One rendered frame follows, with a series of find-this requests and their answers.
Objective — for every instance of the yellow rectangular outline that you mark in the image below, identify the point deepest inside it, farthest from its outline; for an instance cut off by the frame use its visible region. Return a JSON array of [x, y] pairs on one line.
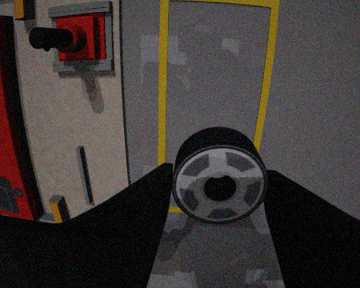
[[270, 47]]

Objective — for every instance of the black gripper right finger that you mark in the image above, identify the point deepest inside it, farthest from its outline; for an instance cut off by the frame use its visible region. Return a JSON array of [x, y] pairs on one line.
[[317, 244]]

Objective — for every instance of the black wheel with grey rim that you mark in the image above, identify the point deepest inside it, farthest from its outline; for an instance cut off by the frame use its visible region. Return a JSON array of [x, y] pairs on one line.
[[219, 151]]

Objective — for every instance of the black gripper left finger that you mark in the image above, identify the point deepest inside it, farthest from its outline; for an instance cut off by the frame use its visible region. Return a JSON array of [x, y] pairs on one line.
[[112, 245]]

